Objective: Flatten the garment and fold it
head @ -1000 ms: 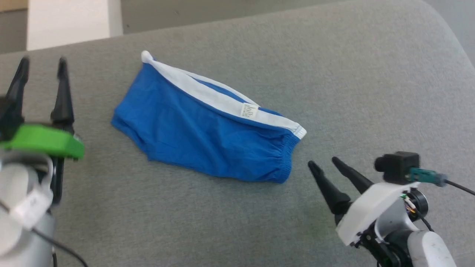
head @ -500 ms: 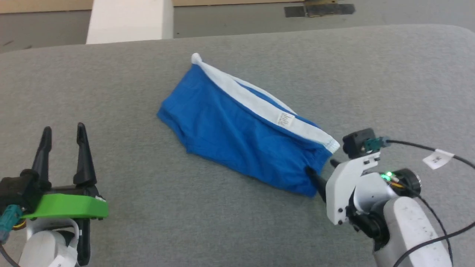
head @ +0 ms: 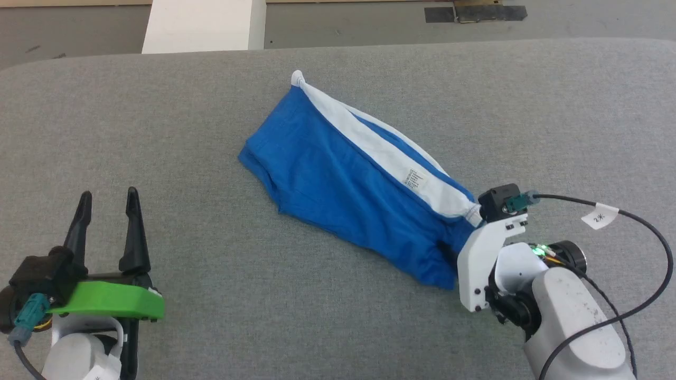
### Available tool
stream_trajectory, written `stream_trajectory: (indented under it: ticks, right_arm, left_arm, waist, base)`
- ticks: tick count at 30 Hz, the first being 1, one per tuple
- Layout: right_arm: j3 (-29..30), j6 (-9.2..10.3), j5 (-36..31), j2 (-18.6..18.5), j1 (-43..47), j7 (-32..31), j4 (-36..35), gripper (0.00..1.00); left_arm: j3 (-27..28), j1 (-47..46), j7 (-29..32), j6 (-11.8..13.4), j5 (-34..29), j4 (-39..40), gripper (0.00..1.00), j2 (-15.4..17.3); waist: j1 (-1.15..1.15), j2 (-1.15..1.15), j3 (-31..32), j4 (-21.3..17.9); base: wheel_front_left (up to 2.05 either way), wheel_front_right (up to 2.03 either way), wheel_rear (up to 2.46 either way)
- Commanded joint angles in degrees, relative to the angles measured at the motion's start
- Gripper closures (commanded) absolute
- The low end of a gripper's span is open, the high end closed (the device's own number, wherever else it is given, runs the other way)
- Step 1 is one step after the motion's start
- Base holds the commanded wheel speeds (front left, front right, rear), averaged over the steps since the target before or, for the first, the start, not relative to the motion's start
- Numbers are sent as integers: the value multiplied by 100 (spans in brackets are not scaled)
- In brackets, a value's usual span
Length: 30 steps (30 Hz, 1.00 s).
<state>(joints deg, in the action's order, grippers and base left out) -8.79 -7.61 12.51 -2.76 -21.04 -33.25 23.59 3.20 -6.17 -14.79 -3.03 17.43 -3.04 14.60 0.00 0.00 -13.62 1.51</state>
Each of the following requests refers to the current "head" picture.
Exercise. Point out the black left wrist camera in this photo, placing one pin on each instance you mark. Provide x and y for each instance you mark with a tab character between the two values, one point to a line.
42	272

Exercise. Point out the blue and white garment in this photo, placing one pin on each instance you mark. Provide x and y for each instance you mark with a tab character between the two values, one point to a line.
327	174

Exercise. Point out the black floor tape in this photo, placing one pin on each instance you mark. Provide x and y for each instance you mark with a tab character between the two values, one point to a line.
438	14

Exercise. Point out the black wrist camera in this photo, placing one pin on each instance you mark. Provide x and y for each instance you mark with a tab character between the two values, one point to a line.
42	272
494	203

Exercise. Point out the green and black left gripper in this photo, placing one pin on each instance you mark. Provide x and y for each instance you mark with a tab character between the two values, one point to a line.
111	301

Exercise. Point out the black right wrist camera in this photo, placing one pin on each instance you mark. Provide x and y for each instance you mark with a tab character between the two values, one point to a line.
494	203

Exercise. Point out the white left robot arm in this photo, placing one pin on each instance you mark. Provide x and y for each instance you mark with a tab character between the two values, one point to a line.
74	353

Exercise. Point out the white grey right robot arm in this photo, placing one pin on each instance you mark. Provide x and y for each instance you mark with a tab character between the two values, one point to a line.
570	316

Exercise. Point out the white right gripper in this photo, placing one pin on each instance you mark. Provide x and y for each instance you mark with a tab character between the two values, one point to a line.
475	264

